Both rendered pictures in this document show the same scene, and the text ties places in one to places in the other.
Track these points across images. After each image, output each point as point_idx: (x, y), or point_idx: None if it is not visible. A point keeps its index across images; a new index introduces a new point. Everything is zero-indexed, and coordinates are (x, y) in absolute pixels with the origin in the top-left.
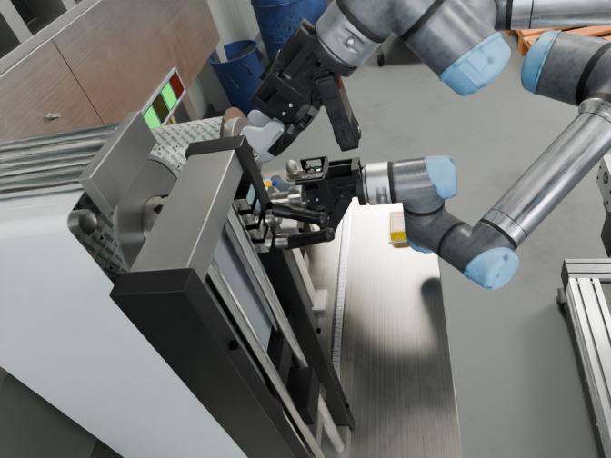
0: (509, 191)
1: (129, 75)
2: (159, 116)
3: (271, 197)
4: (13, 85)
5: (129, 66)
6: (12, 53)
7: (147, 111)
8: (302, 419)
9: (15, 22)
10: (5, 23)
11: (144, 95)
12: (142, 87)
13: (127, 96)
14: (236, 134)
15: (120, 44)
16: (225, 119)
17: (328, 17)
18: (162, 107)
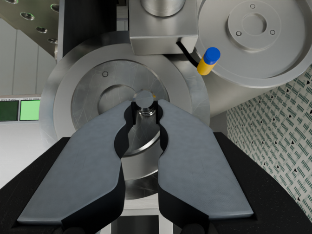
0: None
1: (23, 152)
2: (16, 107)
3: (171, 14)
4: (140, 200)
5: (17, 157)
6: (123, 215)
7: (29, 119)
8: None
9: (104, 228)
10: (111, 230)
11: (19, 130)
12: (16, 136)
13: (41, 140)
14: (135, 160)
15: (12, 176)
16: (140, 197)
17: None
18: (5, 110)
